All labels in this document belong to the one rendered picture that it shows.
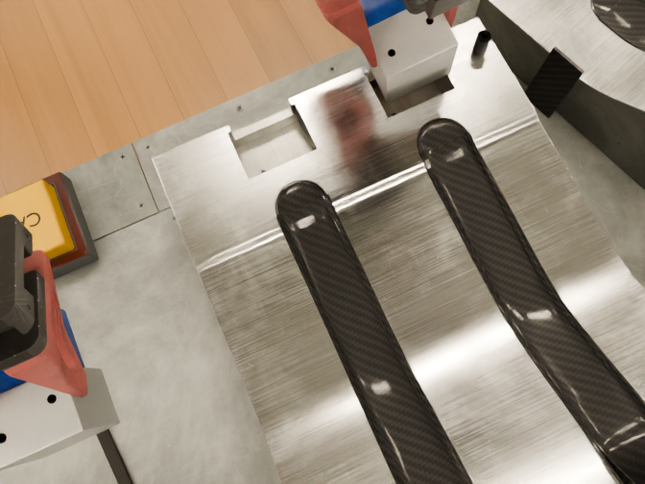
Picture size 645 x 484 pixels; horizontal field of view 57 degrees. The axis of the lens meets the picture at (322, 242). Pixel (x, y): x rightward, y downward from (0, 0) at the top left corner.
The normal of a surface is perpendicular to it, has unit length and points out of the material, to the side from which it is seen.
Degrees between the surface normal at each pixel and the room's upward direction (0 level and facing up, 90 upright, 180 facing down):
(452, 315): 0
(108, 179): 0
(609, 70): 14
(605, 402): 28
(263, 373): 2
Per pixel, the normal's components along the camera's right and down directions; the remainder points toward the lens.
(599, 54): -0.07, -0.27
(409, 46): -0.11, -0.06
